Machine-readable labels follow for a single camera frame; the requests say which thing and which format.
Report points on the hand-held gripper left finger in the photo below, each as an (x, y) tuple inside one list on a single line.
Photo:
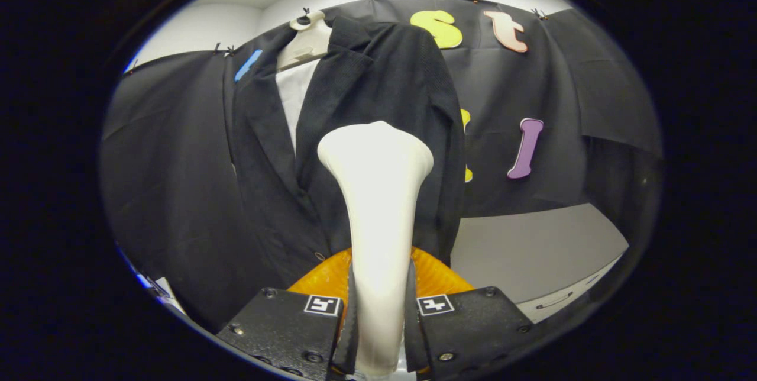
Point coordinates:
[(348, 339)]

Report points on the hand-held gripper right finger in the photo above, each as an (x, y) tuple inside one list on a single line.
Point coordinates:
[(412, 339)]

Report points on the white garment steamer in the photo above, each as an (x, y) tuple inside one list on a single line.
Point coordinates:
[(378, 221)]

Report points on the black suit jacket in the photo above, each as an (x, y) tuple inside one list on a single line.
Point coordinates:
[(384, 73)]

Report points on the cream plastic garment hanger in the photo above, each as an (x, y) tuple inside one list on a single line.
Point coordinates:
[(307, 44)]

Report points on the grey cabinet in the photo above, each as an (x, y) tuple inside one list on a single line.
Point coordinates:
[(532, 251)]

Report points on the black backdrop cloth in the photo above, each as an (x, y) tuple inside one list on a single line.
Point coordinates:
[(165, 162)]

